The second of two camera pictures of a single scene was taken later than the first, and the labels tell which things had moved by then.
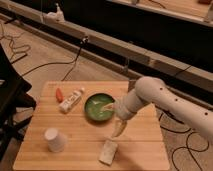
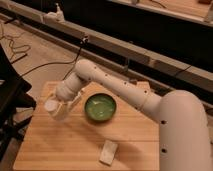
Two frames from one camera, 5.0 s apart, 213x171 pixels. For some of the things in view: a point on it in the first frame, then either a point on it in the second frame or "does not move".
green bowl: x=94 y=104 does not move
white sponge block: x=108 y=152 does not move
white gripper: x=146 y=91 → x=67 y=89
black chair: x=14 y=98 does not move
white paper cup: x=55 y=139 → x=57 y=111
